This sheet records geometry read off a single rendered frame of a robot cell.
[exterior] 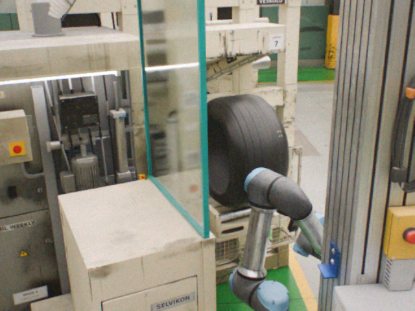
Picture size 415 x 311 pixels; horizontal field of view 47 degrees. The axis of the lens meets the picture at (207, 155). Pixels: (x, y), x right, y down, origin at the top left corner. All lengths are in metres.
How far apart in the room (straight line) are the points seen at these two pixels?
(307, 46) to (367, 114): 10.78
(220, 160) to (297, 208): 1.12
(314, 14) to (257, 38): 9.33
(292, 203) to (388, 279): 0.45
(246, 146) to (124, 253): 0.95
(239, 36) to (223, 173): 0.77
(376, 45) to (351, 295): 0.65
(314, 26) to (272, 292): 10.43
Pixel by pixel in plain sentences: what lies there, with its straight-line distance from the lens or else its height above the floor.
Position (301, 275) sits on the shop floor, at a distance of 3.63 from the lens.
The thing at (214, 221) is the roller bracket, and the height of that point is 0.91.
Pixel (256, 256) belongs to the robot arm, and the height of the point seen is 1.04.
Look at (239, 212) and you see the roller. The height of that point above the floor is 0.91.
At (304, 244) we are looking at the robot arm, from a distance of 2.04.
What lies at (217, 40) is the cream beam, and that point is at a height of 1.73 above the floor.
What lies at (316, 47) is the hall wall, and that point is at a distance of 12.03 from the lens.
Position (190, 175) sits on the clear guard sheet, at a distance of 1.52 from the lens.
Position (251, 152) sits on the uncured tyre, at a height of 1.27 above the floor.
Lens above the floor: 2.02
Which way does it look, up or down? 20 degrees down
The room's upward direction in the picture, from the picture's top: 1 degrees counter-clockwise
